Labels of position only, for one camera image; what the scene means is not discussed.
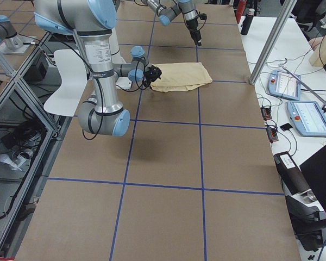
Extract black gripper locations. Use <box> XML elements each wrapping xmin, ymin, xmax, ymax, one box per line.
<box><xmin>186</xmin><ymin>18</ymin><xmax>202</xmax><ymax>46</ymax></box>
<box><xmin>143</xmin><ymin>65</ymin><xmax>162</xmax><ymax>87</ymax></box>

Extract cream long-sleeve printed shirt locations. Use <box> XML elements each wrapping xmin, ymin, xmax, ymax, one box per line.
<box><xmin>151</xmin><ymin>62</ymin><xmax>212</xmax><ymax>92</ymax></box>

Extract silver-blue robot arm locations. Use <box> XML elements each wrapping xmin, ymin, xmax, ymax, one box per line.
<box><xmin>34</xmin><ymin>1</ymin><xmax>162</xmax><ymax>136</ymax></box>
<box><xmin>138</xmin><ymin>0</ymin><xmax>207</xmax><ymax>46</ymax></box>

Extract red water bottle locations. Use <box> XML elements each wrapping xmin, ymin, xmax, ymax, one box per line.
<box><xmin>235</xmin><ymin>0</ymin><xmax>247</xmax><ymax>24</ymax></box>

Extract black water bottle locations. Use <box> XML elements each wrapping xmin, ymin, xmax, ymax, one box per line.
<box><xmin>240</xmin><ymin>8</ymin><xmax>255</xmax><ymax>35</ymax></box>

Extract far blue teach pendant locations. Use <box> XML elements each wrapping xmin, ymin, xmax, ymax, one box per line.
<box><xmin>267</xmin><ymin>70</ymin><xmax>301</xmax><ymax>101</ymax></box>

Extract blue teach pendant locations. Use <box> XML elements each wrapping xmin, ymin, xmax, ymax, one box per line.
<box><xmin>267</xmin><ymin>70</ymin><xmax>301</xmax><ymax>101</ymax></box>
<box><xmin>286</xmin><ymin>101</ymin><xmax>326</xmax><ymax>137</ymax></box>

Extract person in beige shirt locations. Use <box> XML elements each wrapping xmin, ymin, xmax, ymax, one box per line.
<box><xmin>308</xmin><ymin>37</ymin><xmax>326</xmax><ymax>50</ymax></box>

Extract near blue teach pendant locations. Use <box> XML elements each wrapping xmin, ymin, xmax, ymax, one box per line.
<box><xmin>286</xmin><ymin>101</ymin><xmax>326</xmax><ymax>137</ymax></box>

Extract black box white label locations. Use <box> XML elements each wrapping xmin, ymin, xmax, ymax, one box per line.
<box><xmin>273</xmin><ymin>152</ymin><xmax>310</xmax><ymax>195</ymax></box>

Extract black monitor screen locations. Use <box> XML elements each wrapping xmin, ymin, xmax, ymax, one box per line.
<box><xmin>300</xmin><ymin>145</ymin><xmax>326</xmax><ymax>212</ymax></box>

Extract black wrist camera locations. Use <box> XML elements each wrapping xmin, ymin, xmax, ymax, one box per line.
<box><xmin>196</xmin><ymin>13</ymin><xmax>207</xmax><ymax>21</ymax></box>

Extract aluminium frame post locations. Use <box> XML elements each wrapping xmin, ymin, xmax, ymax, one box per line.
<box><xmin>249</xmin><ymin>0</ymin><xmax>297</xmax><ymax>85</ymax></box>

